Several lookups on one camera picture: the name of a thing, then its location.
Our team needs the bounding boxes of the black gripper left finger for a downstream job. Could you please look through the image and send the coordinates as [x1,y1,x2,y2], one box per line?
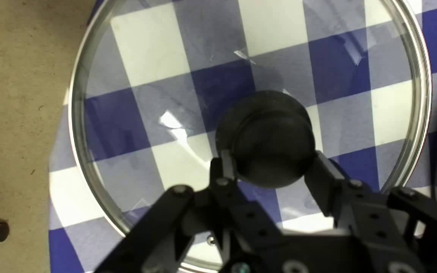
[96,151,280,273]

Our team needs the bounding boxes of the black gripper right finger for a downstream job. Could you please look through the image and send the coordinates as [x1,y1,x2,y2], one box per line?
[305,151,437,273]

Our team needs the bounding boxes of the glass pot lid black knob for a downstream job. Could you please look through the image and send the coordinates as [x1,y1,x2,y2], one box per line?
[69,0,434,273]

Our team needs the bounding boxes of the blue white checkered tablecloth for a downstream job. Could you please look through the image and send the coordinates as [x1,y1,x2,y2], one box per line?
[49,0,437,273]

